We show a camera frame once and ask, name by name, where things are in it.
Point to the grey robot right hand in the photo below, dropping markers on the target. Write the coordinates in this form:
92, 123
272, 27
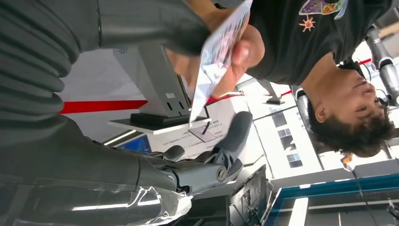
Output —
78, 162

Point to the person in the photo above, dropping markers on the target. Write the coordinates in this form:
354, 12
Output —
296, 40

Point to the red stripe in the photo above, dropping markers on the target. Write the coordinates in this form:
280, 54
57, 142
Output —
103, 106

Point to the blue display screen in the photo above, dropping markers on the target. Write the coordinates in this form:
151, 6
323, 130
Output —
137, 145

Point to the grey kiosk stand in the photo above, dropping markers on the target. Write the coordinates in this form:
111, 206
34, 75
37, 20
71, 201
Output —
156, 81

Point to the white board with photos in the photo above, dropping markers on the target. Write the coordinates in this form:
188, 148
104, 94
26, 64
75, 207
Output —
299, 137

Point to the white board with text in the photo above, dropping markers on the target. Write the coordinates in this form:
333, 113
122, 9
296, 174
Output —
193, 143

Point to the silver background robot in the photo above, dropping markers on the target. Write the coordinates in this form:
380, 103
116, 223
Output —
386, 71

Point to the blue framed structure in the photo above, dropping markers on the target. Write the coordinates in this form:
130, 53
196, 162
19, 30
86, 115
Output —
327, 187

